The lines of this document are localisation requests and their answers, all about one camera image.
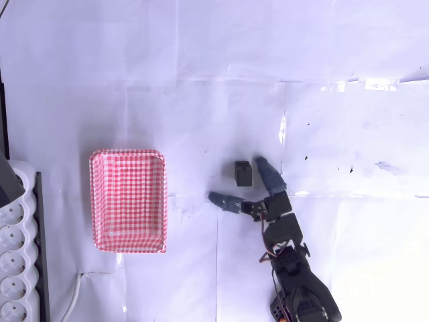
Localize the small black cube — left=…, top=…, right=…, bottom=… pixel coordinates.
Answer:
left=233, top=160, right=253, bottom=188

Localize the pink checkered tray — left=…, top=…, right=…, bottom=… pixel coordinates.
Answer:
left=88, top=148, right=168, bottom=254

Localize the white power strip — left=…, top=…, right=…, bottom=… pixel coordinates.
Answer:
left=0, top=160, right=40, bottom=322

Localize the dark grey box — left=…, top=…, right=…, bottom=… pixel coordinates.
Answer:
left=0, top=147, right=27, bottom=209

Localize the robot servo cable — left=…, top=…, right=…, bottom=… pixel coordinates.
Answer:
left=259, top=217, right=280, bottom=266

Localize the white power cable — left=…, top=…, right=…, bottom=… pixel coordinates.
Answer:
left=59, top=270, right=85, bottom=322

